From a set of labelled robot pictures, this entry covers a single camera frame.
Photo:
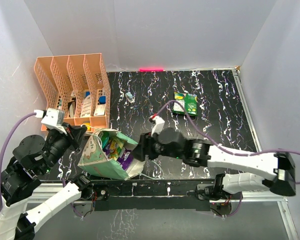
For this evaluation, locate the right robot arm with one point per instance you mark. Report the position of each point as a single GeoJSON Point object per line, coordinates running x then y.
{"type": "Point", "coordinates": [274, 171]}

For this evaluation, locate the white lotion bottle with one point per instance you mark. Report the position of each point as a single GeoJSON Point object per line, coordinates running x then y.
{"type": "Point", "coordinates": [86, 106]}

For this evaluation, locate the orange plastic file organizer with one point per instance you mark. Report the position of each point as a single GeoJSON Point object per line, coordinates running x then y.
{"type": "Point", "coordinates": [65, 79]}

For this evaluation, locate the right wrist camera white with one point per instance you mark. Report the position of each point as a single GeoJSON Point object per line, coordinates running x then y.
{"type": "Point", "coordinates": [157, 124]}

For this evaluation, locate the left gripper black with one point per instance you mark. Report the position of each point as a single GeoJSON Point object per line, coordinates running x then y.
{"type": "Point", "coordinates": [75, 134]}

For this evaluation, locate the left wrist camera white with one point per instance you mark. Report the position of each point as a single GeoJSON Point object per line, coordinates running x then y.
{"type": "Point", "coordinates": [52, 119]}

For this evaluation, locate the green Fox's candy bag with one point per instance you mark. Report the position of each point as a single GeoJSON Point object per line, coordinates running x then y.
{"type": "Point", "coordinates": [188, 101]}

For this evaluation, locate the white card box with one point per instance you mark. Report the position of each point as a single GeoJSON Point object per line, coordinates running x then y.
{"type": "Point", "coordinates": [100, 110]}

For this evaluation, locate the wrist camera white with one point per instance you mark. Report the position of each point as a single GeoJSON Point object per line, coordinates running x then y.
{"type": "Point", "coordinates": [157, 124]}
{"type": "Point", "coordinates": [52, 119]}

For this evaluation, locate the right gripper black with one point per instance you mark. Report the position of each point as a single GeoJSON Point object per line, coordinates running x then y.
{"type": "Point", "coordinates": [145, 146]}

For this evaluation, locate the green illustrated paper bag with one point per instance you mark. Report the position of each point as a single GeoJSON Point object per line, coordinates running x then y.
{"type": "Point", "coordinates": [94, 161]}

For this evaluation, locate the purple Fox's candy bag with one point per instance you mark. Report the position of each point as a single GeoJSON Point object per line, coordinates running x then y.
{"type": "Point", "coordinates": [125, 158]}

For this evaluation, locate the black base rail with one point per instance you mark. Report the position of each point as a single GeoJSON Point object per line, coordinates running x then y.
{"type": "Point", "coordinates": [149, 194]}

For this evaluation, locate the pink tape strip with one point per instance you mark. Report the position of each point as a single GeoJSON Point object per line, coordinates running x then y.
{"type": "Point", "coordinates": [151, 69]}

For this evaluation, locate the yellow sticky note block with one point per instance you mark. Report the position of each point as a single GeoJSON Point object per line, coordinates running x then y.
{"type": "Point", "coordinates": [88, 127]}

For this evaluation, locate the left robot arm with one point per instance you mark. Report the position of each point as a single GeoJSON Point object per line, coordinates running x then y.
{"type": "Point", "coordinates": [33, 157]}

